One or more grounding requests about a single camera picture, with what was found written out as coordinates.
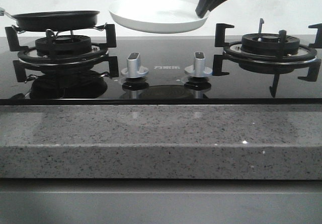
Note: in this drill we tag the white ceramic plate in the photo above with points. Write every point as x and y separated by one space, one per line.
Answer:
157 16

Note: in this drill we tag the black gas burner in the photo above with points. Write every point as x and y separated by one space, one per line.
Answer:
268 41
64 45

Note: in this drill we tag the silver stove knob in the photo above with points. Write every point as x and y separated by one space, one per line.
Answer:
198 69
134 68

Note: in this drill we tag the black pan support grate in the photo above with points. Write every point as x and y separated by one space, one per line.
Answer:
275 62
62 65

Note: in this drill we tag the black right gas burner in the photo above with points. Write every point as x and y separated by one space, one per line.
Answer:
268 41

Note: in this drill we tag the black glass gas hob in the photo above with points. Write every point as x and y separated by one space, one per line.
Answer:
166 82

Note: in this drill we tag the black left gas burner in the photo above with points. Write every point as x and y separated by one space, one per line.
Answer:
64 45

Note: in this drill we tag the silver left stove knob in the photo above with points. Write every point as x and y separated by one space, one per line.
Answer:
134 68

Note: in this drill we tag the black right pan support grate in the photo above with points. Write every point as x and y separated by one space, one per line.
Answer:
275 62

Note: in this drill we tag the silver right stove knob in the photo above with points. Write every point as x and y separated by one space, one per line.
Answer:
198 69

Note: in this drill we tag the grey cabinet front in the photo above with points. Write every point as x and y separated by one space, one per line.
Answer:
165 201

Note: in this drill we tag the black left pan support grate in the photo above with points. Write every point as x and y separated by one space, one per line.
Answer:
62 65

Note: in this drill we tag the black frying pan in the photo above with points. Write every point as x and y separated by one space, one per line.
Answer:
56 21

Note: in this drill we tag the grey speckled stone countertop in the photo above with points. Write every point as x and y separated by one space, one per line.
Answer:
251 142

